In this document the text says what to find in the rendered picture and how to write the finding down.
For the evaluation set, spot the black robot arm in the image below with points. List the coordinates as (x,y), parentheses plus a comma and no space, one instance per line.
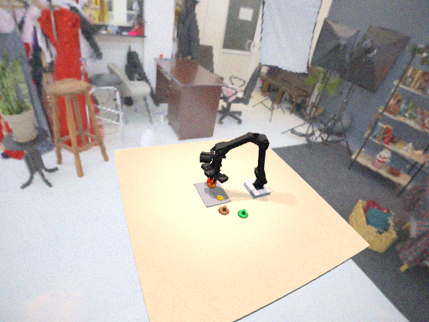
(217,153)

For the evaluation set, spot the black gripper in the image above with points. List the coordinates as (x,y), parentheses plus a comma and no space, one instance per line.
(220,177)

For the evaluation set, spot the green gear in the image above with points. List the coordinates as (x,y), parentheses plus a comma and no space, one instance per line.
(243,213)

